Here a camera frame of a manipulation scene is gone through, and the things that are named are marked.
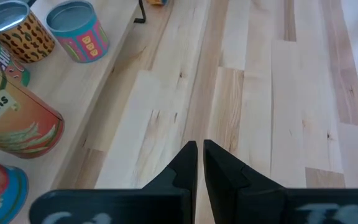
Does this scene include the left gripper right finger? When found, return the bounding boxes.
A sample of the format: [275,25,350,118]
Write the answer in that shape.
[203,139,358,224]

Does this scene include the orange green beans can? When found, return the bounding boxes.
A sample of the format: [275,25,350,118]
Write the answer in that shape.
[0,54,65,160]

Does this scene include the yellow brown bean-pattern can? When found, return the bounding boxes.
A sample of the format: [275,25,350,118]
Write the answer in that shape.
[0,0,56,65]

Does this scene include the blue tomatoes can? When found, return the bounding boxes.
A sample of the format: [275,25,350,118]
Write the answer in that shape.
[0,157,30,224]

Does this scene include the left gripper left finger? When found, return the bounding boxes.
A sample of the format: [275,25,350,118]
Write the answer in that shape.
[28,140,198,224]

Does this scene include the teal pink short can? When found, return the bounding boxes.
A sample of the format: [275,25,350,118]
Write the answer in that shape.
[45,0,110,64]

